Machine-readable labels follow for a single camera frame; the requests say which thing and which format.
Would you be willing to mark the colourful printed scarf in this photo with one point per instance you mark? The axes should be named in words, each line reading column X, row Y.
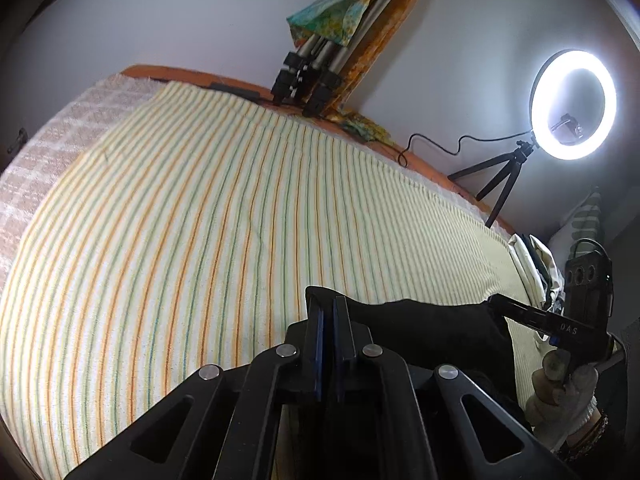
column 330, row 15

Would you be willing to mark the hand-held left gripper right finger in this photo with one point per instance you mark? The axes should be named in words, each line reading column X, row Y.
column 341, row 355

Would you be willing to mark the black gooseneck phone holder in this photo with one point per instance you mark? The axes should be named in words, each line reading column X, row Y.
column 567, row 125

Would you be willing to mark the small black tripod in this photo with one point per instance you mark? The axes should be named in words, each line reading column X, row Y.
column 510, row 170

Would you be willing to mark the green patterned pillow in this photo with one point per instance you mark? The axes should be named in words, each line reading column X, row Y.
column 585, row 220

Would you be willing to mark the white garment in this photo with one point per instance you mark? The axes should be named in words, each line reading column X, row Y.
column 530, row 260

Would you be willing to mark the person's right hand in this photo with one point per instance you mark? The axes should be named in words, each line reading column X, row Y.
column 555, row 415

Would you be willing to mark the black t-shirt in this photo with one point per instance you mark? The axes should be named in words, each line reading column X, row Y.
column 440, row 325

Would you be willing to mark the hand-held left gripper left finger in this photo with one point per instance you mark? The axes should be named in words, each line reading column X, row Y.
column 319, row 355

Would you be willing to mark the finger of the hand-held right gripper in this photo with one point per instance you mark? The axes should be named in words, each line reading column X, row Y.
column 520, row 312

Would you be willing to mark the orange wooden bed frame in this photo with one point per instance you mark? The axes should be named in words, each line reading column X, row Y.
column 145, row 71

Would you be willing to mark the beige checkered blanket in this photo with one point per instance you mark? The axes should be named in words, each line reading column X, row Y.
column 65, row 130

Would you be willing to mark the yellow striped blanket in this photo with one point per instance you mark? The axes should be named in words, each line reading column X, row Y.
column 200, row 235

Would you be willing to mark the folded grey tripod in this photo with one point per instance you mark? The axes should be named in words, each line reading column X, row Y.
column 320, row 60

